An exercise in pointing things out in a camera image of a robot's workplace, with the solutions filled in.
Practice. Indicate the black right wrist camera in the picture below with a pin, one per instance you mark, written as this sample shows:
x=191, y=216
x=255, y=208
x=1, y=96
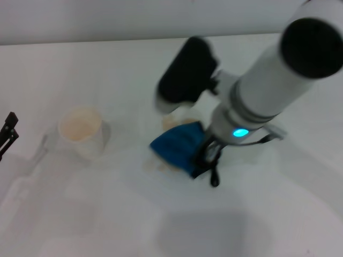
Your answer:
x=185, y=72

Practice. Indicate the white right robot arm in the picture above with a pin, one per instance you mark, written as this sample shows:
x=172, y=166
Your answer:
x=268, y=88

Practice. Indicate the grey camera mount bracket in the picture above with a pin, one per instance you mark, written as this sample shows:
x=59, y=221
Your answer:
x=277, y=131

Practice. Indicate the blue rag with black trim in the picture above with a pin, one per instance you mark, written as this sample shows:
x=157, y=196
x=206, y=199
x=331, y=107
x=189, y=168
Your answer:
x=177, y=148

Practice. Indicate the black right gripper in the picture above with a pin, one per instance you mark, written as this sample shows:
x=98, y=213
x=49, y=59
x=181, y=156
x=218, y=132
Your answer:
x=209, y=151

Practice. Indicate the brown water stain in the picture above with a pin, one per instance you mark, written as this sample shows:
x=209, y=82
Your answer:
x=168, y=123

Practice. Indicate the white paper cup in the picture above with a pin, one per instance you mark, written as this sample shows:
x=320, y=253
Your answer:
x=80, y=136

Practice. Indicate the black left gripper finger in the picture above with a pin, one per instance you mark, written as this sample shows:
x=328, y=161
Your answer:
x=10, y=140
x=10, y=120

